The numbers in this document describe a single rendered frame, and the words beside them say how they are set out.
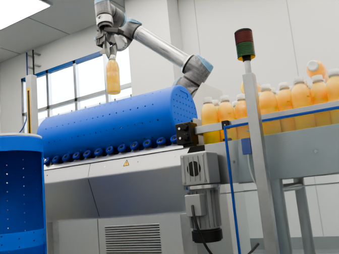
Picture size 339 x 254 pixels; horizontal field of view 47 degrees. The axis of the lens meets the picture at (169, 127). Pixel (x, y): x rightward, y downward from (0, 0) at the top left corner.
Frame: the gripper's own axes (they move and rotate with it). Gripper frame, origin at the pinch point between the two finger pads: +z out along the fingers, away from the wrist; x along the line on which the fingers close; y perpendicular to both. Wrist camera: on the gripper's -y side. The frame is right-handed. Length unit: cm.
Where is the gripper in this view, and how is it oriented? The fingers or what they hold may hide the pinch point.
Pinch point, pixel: (112, 57)
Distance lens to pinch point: 212.7
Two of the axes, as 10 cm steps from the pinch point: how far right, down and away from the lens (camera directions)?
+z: 1.5, 9.5, -2.7
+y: -8.2, 2.7, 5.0
